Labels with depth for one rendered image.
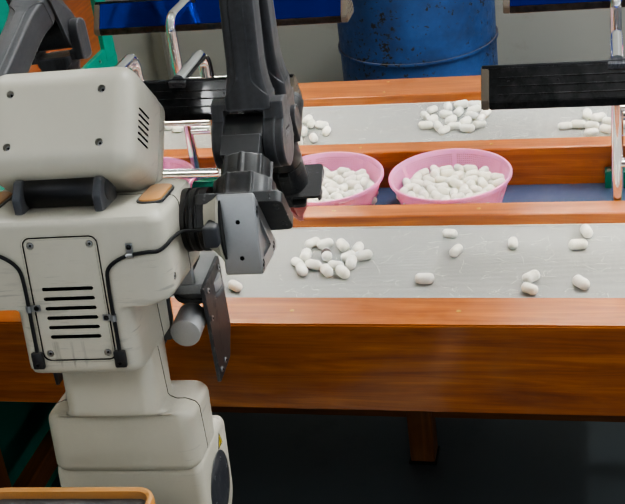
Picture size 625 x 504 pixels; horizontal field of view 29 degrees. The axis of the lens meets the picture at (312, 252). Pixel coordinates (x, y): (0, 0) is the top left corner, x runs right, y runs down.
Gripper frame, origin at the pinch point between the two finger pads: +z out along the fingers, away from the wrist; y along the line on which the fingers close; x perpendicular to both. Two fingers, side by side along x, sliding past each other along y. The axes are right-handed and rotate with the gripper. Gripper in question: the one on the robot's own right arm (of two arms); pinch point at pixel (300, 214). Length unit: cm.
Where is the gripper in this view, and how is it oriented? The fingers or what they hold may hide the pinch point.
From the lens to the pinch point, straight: 200.9
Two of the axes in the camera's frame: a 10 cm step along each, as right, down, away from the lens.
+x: -0.7, 8.2, -5.6
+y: -9.8, 0.4, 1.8
